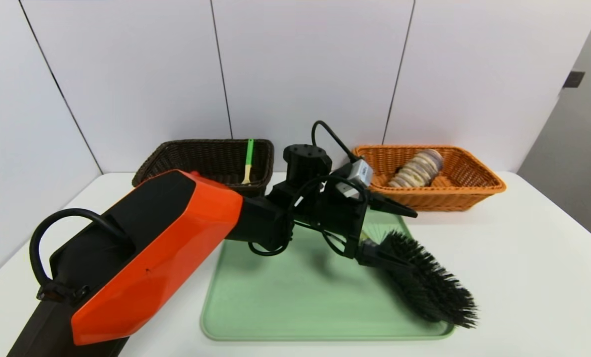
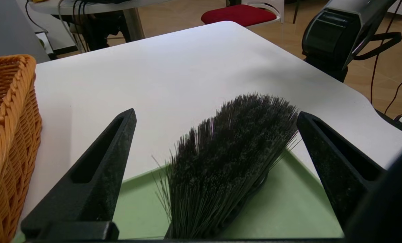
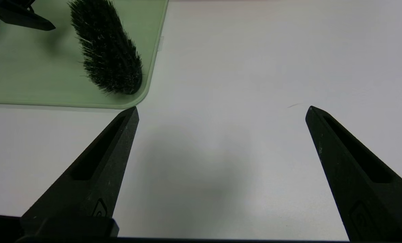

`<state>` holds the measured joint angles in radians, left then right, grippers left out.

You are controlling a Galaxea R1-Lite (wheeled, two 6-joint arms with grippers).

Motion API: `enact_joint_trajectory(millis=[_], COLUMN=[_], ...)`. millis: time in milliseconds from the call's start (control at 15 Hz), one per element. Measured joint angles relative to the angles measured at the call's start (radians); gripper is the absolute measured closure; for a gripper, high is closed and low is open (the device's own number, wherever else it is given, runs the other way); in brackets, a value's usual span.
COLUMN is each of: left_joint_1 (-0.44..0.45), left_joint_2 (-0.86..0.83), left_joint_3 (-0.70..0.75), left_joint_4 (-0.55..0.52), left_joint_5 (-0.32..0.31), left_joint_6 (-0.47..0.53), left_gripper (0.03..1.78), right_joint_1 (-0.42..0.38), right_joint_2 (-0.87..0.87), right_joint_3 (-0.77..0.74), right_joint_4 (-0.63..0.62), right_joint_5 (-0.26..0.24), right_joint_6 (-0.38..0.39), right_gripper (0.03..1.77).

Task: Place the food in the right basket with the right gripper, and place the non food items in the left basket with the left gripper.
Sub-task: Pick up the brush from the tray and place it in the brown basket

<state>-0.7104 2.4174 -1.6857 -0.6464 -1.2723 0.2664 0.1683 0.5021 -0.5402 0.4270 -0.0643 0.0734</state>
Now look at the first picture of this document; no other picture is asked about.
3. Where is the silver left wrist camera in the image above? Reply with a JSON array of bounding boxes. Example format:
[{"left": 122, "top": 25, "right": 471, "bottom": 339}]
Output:
[{"left": 332, "top": 160, "right": 374, "bottom": 199}]

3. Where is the black brush with green handle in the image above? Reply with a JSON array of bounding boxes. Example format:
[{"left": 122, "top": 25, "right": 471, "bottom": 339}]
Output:
[{"left": 360, "top": 231, "right": 478, "bottom": 329}]

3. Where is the yellow pasta spoon green handle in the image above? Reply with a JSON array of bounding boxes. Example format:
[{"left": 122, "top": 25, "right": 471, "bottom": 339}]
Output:
[{"left": 243, "top": 138, "right": 255, "bottom": 185}]

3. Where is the dark brown wicker basket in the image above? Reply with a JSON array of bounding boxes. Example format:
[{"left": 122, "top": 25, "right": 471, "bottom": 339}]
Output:
[{"left": 132, "top": 139, "right": 275, "bottom": 197}]

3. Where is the orange wicker basket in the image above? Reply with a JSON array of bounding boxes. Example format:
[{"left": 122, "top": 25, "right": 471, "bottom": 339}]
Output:
[{"left": 352, "top": 145, "right": 506, "bottom": 212}]

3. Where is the light green plastic tray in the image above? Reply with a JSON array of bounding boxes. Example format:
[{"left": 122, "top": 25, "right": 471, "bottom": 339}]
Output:
[{"left": 200, "top": 207, "right": 455, "bottom": 342}]

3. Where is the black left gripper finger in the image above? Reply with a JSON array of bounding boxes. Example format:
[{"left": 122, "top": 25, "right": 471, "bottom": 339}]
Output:
[
  {"left": 366, "top": 192, "right": 418, "bottom": 219},
  {"left": 357, "top": 238, "right": 416, "bottom": 269}
]

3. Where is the swirled purple bread roll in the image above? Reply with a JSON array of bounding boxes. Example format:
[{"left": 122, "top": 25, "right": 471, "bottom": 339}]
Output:
[{"left": 388, "top": 149, "right": 444, "bottom": 188}]

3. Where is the dark wall bracket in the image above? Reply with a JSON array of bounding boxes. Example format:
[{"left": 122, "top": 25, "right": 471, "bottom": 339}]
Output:
[{"left": 562, "top": 72, "right": 586, "bottom": 90}]

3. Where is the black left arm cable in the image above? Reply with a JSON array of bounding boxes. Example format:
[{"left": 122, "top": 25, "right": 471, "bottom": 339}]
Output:
[{"left": 248, "top": 120, "right": 370, "bottom": 258}]

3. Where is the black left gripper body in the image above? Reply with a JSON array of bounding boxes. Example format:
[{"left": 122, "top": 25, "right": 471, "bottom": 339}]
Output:
[{"left": 309, "top": 176, "right": 371, "bottom": 259}]

